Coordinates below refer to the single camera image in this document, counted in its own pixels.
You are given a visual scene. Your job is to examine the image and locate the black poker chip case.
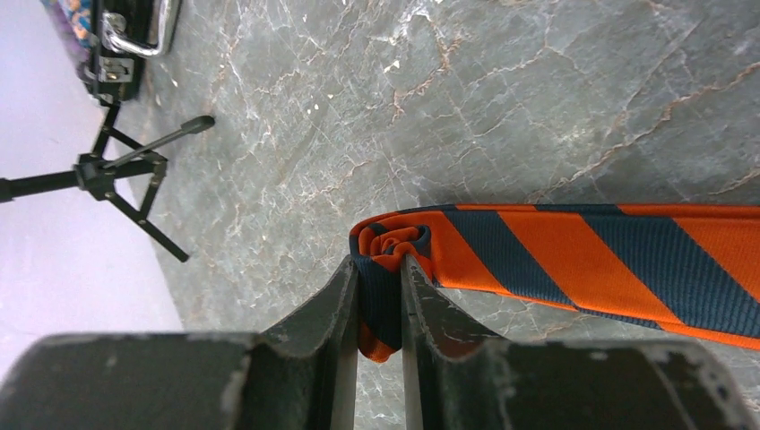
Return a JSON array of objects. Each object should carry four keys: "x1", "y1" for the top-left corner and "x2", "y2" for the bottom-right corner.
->
[{"x1": 41, "y1": 0, "x2": 182, "y2": 107}]

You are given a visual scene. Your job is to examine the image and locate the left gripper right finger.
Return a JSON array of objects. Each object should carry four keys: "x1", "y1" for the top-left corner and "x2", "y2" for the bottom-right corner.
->
[{"x1": 401, "y1": 256, "x2": 755, "y2": 429}]

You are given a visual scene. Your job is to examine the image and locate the pink microphone on tripod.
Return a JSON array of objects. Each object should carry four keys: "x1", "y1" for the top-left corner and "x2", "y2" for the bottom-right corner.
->
[{"x1": 1, "y1": 103, "x2": 215, "y2": 262}]

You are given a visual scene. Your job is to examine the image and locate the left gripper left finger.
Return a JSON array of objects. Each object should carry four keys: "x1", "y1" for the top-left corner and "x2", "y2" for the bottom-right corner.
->
[{"x1": 1, "y1": 259, "x2": 358, "y2": 429}]

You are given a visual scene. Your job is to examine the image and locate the orange navy striped tie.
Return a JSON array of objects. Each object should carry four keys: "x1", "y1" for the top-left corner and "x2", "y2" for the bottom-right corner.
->
[{"x1": 349, "y1": 203, "x2": 759, "y2": 363}]

